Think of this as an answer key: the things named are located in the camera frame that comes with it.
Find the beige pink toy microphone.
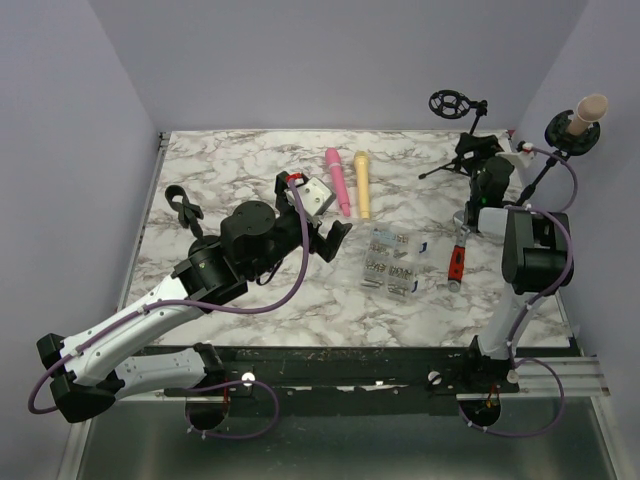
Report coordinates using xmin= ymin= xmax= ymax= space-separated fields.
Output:
xmin=566 ymin=94 xmax=609 ymax=136

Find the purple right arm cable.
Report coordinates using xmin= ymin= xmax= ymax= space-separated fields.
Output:
xmin=502 ymin=144 xmax=582 ymax=371

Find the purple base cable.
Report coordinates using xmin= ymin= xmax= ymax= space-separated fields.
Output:
xmin=457 ymin=355 xmax=566 ymax=439
xmin=185 ymin=379 xmax=281 ymax=441

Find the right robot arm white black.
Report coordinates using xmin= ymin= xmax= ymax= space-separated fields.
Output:
xmin=459 ymin=204 xmax=574 ymax=392

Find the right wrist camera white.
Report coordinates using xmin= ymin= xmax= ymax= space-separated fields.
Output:
xmin=498 ymin=142 xmax=535 ymax=186

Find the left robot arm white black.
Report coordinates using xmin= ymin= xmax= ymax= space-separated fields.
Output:
xmin=36 ymin=172 xmax=352 ymax=423

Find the orange handled adjustable wrench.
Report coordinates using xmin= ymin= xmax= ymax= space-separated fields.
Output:
xmin=447 ymin=210 xmax=471 ymax=293

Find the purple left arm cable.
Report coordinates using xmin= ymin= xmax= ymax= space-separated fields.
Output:
xmin=27 ymin=177 xmax=309 ymax=415

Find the black stand with shock mount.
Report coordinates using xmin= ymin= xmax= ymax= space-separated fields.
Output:
xmin=515 ymin=110 xmax=602 ymax=206

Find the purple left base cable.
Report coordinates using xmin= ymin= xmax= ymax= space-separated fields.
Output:
xmin=185 ymin=379 xmax=281 ymax=441

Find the black round-base microphone stand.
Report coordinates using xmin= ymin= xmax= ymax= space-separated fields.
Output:
xmin=165 ymin=185 xmax=204 ymax=241

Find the black tripod stand shock mount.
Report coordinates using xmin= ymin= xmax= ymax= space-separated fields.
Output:
xmin=418 ymin=89 xmax=504 ymax=180

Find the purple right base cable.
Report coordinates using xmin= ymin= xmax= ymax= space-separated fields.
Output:
xmin=457 ymin=355 xmax=566 ymax=439

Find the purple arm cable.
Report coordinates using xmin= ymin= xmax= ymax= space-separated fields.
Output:
xmin=27 ymin=177 xmax=309 ymax=415
xmin=502 ymin=144 xmax=582 ymax=371

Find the clear plastic screw box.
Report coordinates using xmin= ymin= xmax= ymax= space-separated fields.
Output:
xmin=358 ymin=223 xmax=427 ymax=302

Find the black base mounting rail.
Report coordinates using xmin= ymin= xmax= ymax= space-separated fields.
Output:
xmin=164 ymin=342 xmax=521 ymax=419

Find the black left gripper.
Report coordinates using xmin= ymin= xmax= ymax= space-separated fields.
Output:
xmin=247 ymin=181 xmax=351 ymax=281

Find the yellow toy microphone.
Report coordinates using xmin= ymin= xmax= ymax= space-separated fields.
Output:
xmin=354 ymin=151 xmax=371 ymax=220

